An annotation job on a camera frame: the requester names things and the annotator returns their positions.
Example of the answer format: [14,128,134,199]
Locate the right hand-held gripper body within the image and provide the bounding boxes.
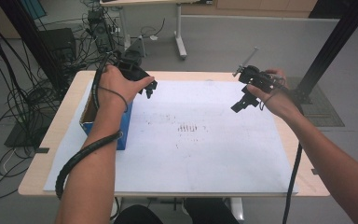
[232,46,279,93]

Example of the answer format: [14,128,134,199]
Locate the thin black wrist cord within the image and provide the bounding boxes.
[258,91,278,112]
[97,86,129,113]

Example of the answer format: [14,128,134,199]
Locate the person's left leg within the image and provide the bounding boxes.
[113,204,164,224]

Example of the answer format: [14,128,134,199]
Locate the wooden cabinet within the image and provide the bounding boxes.
[181,0,318,18]

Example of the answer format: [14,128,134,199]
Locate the black equipment box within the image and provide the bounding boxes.
[38,27,77,63]

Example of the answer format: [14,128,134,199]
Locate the person's right hand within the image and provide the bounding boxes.
[246,68,302,120]

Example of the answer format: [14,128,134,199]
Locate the person's right leg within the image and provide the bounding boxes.
[183,198,241,224]

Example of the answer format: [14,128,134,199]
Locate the dark floor plate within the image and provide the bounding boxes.
[3,115,55,149]

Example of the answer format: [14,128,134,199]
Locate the white table leg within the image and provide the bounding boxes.
[229,197,245,222]

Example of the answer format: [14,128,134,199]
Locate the person's leg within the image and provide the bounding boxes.
[183,198,241,224]
[113,204,164,224]

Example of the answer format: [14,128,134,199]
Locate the white table sheet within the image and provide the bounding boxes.
[42,78,299,194]

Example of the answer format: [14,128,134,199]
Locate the blue cardboard box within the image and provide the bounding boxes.
[79,90,134,151]

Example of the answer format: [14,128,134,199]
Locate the black metal frame post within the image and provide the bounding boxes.
[0,0,71,94]
[292,0,358,105]

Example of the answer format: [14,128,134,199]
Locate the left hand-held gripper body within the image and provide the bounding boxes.
[113,35,153,85]

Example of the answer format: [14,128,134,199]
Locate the person's left hand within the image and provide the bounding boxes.
[97,64,156,110]

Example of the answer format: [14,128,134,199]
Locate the bundle of black cables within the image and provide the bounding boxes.
[0,6,85,202]

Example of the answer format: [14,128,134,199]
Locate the teal panel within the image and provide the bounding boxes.
[20,0,48,20]

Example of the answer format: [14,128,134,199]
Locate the desk with white legs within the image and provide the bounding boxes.
[99,0,213,64]

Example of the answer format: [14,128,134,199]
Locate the black computer tower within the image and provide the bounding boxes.
[87,8,115,54]

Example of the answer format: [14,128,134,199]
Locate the dark grid floor mat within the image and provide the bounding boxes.
[281,77,346,128]

